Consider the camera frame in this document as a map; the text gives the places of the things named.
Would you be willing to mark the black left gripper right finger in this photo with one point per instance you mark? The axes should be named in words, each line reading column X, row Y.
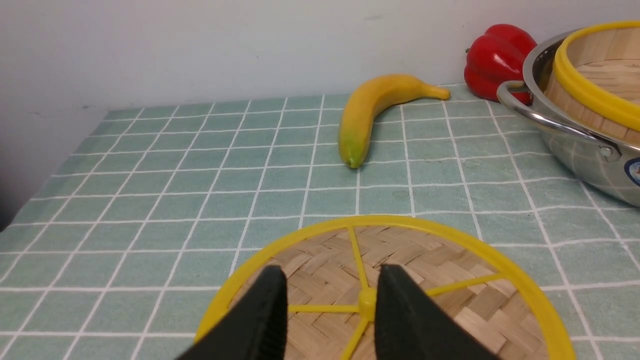
column 409, row 325

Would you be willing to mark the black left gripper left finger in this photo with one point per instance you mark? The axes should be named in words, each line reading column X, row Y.
column 255, row 328

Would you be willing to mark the bamboo steamer lid yellow rim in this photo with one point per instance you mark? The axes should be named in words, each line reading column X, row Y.
column 332, row 270

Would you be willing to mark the bamboo steamer basket yellow rim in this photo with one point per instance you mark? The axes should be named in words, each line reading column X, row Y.
column 595, row 80

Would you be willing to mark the stainless steel pot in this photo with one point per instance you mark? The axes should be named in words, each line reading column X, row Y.
column 610, row 165

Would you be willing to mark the green checked tablecloth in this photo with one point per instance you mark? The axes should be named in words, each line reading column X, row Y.
column 119, row 254

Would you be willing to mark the yellow plastic banana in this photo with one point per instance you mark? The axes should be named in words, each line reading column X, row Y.
column 368, row 101

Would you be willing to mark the red bell pepper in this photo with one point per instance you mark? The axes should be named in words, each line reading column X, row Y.
column 495, row 57

